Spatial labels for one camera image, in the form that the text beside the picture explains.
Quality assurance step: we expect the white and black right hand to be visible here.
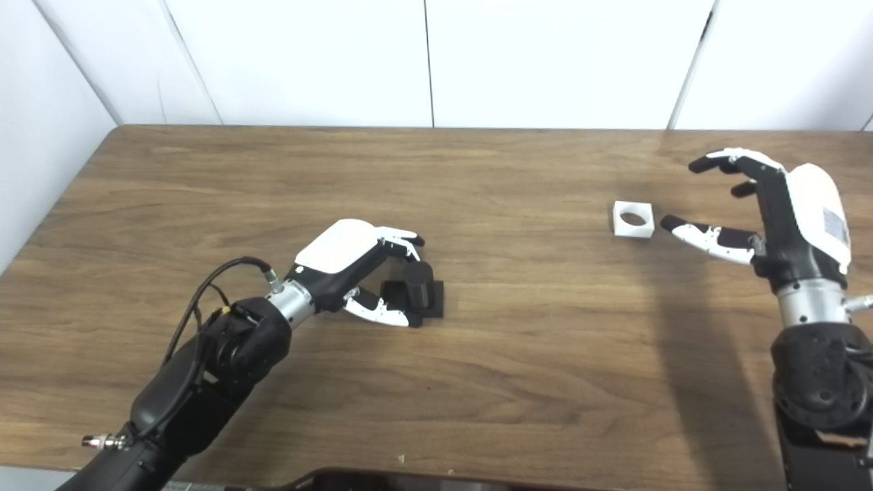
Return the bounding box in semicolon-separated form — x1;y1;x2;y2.
660;148;853;294

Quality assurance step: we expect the white and black left hand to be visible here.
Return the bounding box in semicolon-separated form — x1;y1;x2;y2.
283;218;426;328

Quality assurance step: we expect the black peg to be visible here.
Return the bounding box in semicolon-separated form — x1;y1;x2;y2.
380;261;445;320

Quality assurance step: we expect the white square piece with hole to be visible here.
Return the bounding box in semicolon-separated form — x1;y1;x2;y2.
612;200;655;239

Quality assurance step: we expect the dark robot torso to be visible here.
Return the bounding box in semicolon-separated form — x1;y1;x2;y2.
273;468;615;491

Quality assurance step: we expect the thin left wrist wire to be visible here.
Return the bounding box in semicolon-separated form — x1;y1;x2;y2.
194;283;233;328

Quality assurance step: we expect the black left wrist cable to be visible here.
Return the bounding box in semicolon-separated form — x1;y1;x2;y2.
82;256;282;451

